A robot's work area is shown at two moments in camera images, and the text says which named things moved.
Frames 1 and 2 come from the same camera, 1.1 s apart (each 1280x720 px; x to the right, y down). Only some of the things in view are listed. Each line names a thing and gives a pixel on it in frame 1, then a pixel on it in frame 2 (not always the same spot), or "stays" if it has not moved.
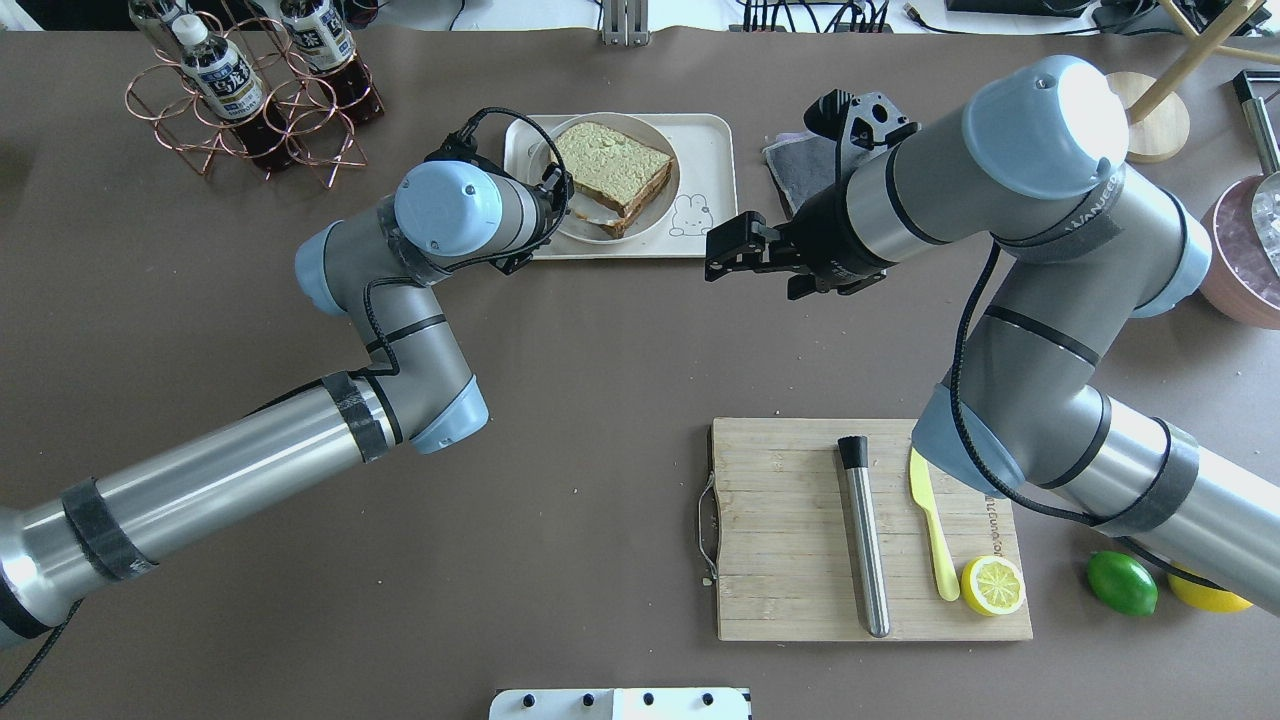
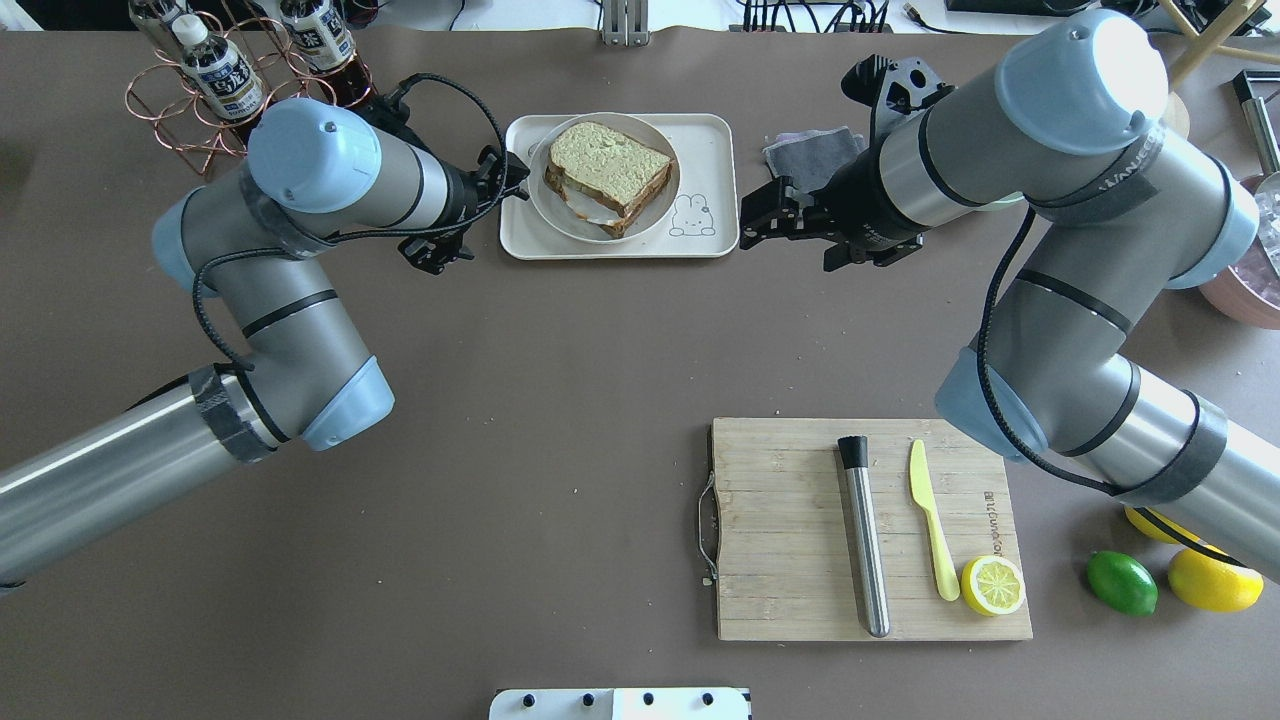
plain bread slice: x=609 y=164 stays
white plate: x=543 y=152 stays
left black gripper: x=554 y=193 -> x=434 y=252
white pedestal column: x=620 y=704 stays
